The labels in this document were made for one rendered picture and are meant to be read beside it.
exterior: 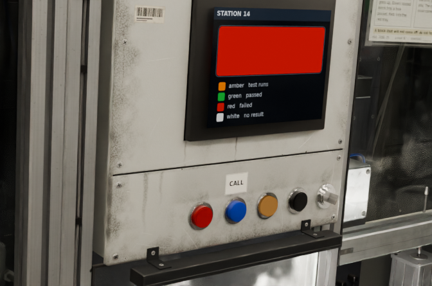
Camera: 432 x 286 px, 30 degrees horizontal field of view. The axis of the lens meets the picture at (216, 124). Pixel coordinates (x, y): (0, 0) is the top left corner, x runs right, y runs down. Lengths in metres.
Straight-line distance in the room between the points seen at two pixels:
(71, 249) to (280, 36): 0.40
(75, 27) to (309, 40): 0.35
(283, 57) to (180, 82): 0.16
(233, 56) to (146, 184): 0.20
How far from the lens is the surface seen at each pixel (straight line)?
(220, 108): 1.08
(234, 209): 1.15
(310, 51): 1.17
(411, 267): 1.84
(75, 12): 0.98
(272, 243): 1.20
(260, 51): 1.11
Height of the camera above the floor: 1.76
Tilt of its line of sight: 11 degrees down
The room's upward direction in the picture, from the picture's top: 4 degrees clockwise
